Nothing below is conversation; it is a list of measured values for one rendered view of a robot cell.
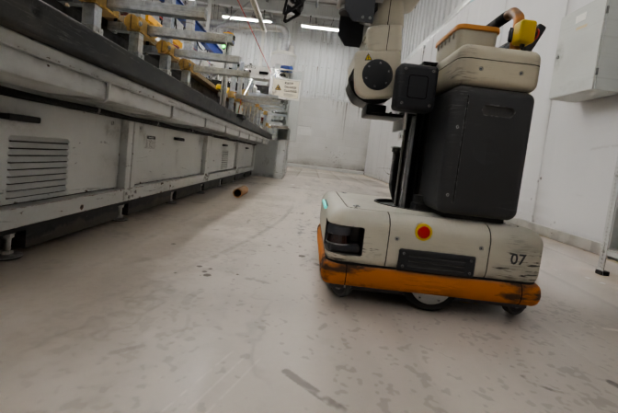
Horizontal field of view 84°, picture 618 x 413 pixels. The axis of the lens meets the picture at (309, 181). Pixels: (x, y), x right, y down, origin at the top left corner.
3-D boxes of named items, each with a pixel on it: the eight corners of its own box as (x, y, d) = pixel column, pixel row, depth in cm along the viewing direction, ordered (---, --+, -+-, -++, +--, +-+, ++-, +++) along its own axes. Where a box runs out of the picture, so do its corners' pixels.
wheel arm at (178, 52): (240, 66, 154) (241, 57, 153) (238, 64, 150) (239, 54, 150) (143, 55, 153) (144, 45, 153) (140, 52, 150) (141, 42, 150)
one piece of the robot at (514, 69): (445, 226, 159) (472, 44, 153) (516, 263, 105) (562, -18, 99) (374, 218, 159) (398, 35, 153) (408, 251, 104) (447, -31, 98)
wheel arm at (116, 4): (207, 25, 104) (208, 10, 104) (203, 20, 101) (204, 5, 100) (63, 7, 104) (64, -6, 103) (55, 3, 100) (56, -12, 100)
